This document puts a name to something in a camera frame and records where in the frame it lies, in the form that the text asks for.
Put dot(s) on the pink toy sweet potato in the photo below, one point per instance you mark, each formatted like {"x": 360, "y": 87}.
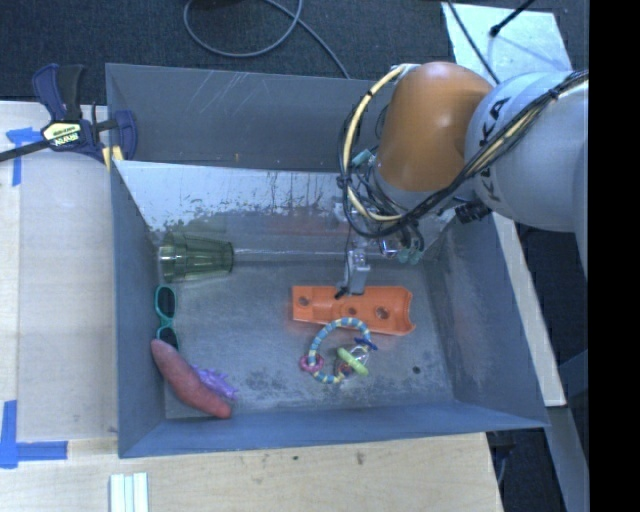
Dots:
{"x": 182, "y": 382}

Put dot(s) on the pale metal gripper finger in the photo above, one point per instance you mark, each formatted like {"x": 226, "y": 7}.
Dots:
{"x": 359, "y": 277}
{"x": 346, "y": 270}

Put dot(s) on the teal sunglasses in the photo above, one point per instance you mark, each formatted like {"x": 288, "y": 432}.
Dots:
{"x": 165, "y": 302}

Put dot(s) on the purple spiky toy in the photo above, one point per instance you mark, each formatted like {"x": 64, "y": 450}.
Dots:
{"x": 217, "y": 382}

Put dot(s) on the black cylinder on white bracket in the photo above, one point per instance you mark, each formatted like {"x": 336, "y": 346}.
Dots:
{"x": 472, "y": 212}

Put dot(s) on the green clear plastic cup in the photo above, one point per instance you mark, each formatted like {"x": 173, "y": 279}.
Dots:
{"x": 200, "y": 257}

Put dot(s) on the orange flat block with holes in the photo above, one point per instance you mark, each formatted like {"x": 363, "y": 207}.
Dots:
{"x": 320, "y": 307}

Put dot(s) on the grey metal bin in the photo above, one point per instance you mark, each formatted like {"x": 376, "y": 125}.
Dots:
{"x": 280, "y": 350}

